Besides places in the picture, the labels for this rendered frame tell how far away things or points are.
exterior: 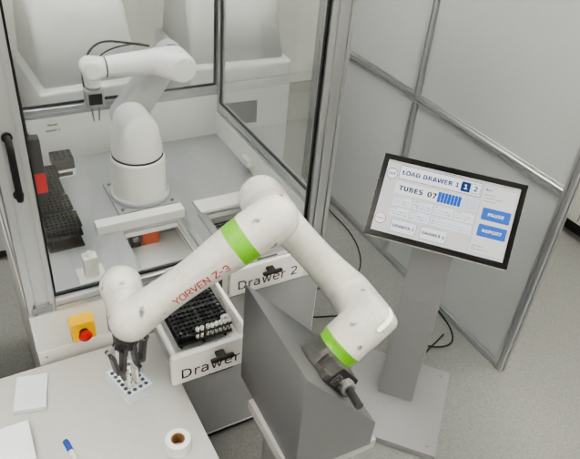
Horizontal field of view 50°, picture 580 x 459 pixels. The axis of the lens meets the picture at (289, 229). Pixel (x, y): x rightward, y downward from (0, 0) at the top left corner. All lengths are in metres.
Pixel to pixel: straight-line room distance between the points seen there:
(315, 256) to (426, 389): 1.48
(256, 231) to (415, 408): 1.69
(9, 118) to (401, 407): 2.06
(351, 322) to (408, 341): 1.08
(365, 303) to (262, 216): 0.39
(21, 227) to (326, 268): 0.83
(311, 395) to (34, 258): 0.86
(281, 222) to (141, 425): 0.77
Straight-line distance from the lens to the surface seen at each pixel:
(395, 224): 2.30
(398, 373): 2.87
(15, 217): 1.79
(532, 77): 2.79
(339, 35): 1.89
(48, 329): 2.04
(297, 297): 2.38
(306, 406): 1.58
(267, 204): 1.47
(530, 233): 2.92
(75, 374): 2.06
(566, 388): 3.40
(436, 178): 2.32
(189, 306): 2.03
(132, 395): 1.93
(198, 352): 1.85
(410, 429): 2.90
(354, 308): 1.67
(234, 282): 2.15
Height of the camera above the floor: 2.27
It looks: 35 degrees down
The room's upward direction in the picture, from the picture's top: 5 degrees clockwise
